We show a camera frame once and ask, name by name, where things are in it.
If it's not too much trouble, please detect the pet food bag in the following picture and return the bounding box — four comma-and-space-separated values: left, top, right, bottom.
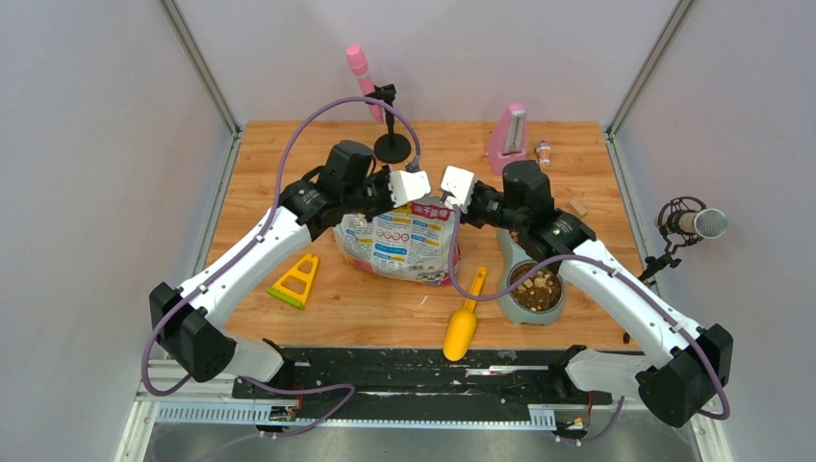
333, 196, 459, 286

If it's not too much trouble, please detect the yellow plastic scoop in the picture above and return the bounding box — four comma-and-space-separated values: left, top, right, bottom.
443, 298, 477, 362

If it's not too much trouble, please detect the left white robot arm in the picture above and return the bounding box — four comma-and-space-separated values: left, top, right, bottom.
141, 140, 428, 398

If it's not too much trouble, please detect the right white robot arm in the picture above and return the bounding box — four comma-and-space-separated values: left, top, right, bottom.
441, 161, 733, 427

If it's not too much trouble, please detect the grey double pet bowl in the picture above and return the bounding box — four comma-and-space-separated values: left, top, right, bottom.
497, 230, 566, 325

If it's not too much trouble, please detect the black microphone stand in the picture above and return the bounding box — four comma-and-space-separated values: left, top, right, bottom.
366, 84, 412, 164

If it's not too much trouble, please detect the pink metronome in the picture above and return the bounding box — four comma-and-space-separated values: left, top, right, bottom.
485, 103, 527, 175

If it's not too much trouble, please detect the small figurine bottle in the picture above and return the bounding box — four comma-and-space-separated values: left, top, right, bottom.
535, 141, 552, 167

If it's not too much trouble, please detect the wooden block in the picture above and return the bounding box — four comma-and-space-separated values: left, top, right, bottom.
568, 199, 589, 217

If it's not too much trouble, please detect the yellow triangular scraper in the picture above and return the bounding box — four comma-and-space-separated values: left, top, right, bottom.
267, 254, 319, 311

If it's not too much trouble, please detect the pink microphone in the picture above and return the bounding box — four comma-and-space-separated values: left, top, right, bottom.
345, 44, 375, 96

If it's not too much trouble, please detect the silver condenser microphone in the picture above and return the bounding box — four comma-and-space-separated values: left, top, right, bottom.
654, 195, 729, 247

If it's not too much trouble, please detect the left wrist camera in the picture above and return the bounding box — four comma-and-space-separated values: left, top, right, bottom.
388, 170, 432, 208

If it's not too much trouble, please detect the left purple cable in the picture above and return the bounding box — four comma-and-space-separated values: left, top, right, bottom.
140, 95, 423, 462

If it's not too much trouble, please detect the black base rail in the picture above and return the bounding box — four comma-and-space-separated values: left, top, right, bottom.
226, 347, 617, 428

